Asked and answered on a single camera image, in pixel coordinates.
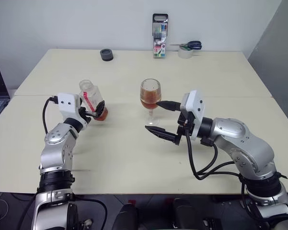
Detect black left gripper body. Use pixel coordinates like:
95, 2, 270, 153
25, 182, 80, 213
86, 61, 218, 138
78, 106, 92, 126

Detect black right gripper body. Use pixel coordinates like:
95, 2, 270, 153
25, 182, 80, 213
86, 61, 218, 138
175, 109, 195, 146

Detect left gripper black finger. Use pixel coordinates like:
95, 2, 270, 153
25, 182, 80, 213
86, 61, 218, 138
85, 101, 106, 118

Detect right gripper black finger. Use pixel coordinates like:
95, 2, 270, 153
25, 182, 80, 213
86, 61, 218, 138
156, 100, 182, 112
144, 125, 179, 145

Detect clear bottle with red tape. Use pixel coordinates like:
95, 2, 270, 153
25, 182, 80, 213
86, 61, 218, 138
79, 80, 109, 122

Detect clear wine glass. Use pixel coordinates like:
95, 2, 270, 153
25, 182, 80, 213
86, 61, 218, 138
139, 78, 162, 126

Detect black round cap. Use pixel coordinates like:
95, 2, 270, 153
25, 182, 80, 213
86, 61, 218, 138
100, 48, 114, 62

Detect clear tape roll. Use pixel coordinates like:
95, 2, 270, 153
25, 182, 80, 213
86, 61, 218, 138
177, 45, 195, 59

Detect marker pen pack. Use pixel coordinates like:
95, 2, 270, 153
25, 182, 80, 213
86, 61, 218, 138
152, 13, 169, 59

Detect dark rounded shape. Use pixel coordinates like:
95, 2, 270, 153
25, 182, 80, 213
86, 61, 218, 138
113, 203, 139, 230
172, 198, 197, 230

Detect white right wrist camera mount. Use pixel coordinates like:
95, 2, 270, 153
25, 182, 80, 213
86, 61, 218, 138
180, 90, 205, 141

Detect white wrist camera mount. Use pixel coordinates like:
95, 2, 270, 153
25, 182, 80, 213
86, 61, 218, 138
180, 90, 205, 141
57, 92, 82, 120

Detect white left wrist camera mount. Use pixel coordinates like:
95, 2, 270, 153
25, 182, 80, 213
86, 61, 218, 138
57, 92, 82, 120

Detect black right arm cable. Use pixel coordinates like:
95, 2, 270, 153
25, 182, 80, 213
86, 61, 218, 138
184, 132, 243, 181

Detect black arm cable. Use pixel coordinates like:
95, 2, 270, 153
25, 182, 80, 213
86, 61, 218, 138
184, 132, 243, 181
42, 95, 59, 135

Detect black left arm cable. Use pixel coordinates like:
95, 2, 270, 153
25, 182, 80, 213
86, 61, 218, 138
42, 95, 59, 135

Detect blue-handled scissors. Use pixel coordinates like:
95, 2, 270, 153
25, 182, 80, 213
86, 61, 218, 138
170, 40, 203, 51

